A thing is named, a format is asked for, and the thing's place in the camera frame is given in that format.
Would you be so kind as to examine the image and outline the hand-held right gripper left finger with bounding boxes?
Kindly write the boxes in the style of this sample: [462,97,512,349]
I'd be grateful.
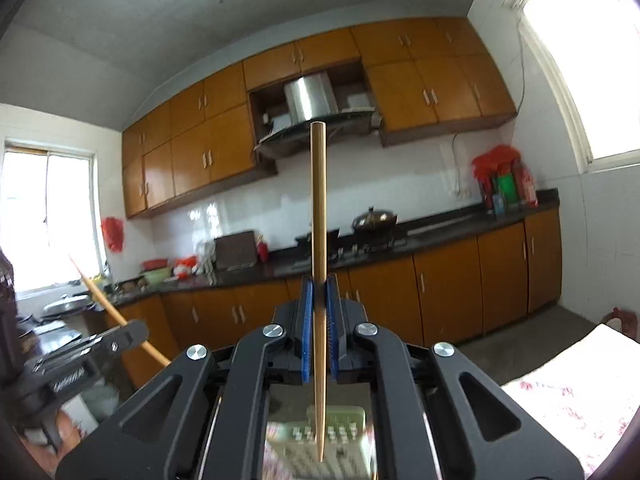
[55,274,317,480]

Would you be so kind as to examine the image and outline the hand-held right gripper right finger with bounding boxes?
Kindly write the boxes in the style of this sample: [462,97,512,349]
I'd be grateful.
[324,272,586,480]

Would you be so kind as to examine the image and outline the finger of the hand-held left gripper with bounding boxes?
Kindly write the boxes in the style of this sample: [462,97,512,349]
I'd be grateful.
[82,321,151,360]

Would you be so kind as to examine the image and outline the tapered wooden chopstick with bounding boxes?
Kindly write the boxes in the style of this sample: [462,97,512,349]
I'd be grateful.
[310,121,329,463]
[68,254,172,367]

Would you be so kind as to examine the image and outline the green perforated utensil holder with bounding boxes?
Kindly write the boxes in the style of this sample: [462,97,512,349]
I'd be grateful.
[264,404,377,480]

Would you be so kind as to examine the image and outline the green basin with red basin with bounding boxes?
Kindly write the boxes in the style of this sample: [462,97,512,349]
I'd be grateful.
[139,258,174,289]

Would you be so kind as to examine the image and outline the metal pot lid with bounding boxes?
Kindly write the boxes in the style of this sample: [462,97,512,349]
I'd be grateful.
[42,293,97,319]

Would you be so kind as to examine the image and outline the red and white bag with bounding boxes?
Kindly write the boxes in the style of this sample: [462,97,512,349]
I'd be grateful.
[172,255,201,279]

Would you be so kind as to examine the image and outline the gas stove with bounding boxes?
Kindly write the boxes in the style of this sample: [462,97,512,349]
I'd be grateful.
[294,232,408,262]

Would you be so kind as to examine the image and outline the black wok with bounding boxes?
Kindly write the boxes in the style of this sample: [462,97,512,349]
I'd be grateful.
[295,229,341,248]

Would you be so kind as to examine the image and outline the hanging red plastic bag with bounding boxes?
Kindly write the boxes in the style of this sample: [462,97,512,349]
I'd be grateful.
[101,216,126,253]

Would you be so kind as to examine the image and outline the brown wok with lid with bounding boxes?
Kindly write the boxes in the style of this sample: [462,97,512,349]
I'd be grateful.
[351,205,400,235]

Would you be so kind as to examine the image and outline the wooden base cabinets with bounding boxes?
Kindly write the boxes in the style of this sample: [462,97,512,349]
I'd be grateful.
[85,207,563,388]

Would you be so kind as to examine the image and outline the sliding kitchen window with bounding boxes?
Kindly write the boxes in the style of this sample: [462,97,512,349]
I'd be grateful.
[0,147,109,295]

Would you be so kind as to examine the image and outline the dark stone countertop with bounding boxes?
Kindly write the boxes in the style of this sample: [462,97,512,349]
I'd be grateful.
[107,188,560,307]

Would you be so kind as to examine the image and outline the green box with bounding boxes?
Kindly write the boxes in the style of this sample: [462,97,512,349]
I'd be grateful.
[495,172,519,206]

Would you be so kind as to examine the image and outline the steel range hood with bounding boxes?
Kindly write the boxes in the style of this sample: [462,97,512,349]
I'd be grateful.
[252,73,386,159]

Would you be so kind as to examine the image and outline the red plastic bag over bottles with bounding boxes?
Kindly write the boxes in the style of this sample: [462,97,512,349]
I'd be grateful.
[472,144,526,181]

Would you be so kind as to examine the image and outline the red bottle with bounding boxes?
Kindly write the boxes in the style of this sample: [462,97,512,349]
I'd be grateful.
[517,162,540,209]

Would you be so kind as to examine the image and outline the wooden chair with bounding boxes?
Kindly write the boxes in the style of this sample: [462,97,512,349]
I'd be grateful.
[599,307,640,346]

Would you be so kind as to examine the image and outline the large bright window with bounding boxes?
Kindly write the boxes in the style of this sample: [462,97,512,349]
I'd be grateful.
[517,0,640,173]

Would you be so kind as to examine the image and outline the wooden wall cabinets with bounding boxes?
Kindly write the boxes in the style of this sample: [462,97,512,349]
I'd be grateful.
[121,16,517,219]

